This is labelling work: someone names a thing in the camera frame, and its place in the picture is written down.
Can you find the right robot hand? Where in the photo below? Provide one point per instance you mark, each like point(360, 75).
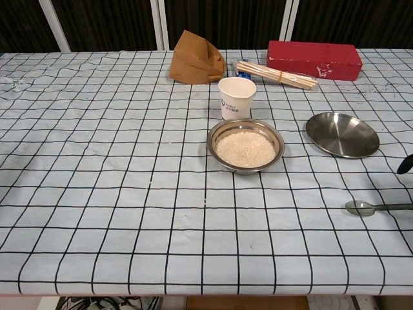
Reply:
point(404, 166)

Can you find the metal spoon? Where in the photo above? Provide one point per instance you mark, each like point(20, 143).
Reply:
point(356, 206)

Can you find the white paper cup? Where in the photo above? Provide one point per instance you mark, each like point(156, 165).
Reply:
point(235, 103)

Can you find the metal bowl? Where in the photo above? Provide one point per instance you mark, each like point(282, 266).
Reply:
point(213, 145)

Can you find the round metal plate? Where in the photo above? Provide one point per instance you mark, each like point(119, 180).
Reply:
point(342, 135)

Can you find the red rectangular box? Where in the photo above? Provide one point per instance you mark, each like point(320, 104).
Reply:
point(316, 58)

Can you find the bundle of wooden sticks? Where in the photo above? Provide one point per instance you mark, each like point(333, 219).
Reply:
point(277, 76)

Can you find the toothpaste tube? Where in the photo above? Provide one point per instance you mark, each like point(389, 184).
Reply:
point(245, 74)

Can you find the brown cloth pouch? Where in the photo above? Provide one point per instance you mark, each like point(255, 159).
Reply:
point(190, 61)

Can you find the checked tablecloth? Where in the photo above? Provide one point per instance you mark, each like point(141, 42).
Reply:
point(129, 193)

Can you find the white frame post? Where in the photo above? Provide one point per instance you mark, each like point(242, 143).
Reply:
point(159, 26)
point(56, 26)
point(288, 22)

